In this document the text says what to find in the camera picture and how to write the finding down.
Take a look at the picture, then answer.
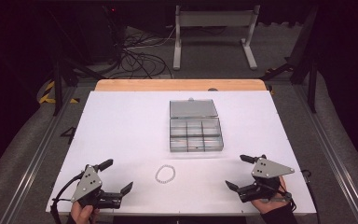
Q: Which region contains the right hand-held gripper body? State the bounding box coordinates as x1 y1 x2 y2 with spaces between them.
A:
236 154 296 203

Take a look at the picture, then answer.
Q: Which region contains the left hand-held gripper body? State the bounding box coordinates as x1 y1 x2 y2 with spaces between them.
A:
70 164 123 210

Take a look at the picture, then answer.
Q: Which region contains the white bead bracelet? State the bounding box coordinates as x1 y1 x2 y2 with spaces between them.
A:
154 164 176 185

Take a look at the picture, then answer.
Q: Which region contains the clear plastic compartment box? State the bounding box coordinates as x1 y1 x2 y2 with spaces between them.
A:
169 97 225 153

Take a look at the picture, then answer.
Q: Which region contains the person's left hand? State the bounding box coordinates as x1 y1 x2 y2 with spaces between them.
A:
70 201 101 224

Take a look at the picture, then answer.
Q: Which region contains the person's right hand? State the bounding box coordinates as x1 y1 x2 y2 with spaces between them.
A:
250 175 293 215

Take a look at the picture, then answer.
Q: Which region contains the white table mat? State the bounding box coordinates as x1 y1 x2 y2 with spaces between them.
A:
45 90 317 217

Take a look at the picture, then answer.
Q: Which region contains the yellow black hazard tape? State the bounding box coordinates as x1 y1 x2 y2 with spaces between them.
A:
38 80 81 105

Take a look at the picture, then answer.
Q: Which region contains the wooden table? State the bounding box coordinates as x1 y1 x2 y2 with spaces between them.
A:
94 78 268 92

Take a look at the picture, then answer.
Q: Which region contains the black metal stand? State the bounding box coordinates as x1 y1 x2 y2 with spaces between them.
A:
49 8 106 117
258 6 321 114

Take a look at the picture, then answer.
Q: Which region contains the white metal stand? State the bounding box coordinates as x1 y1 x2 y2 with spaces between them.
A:
172 4 261 71

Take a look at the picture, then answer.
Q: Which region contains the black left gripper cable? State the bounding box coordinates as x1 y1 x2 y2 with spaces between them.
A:
49 172 86 224

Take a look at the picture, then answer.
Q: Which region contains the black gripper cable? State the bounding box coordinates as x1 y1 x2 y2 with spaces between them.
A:
300 169 322 224
49 172 86 224

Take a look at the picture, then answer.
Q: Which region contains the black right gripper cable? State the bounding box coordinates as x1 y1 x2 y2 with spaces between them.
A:
300 169 322 224

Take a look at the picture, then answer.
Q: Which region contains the aluminium floor rail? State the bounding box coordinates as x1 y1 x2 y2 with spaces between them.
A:
293 83 358 224
0 86 78 224

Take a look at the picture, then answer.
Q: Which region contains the bundle of black floor cables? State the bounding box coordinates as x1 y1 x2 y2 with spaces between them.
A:
105 26 175 79

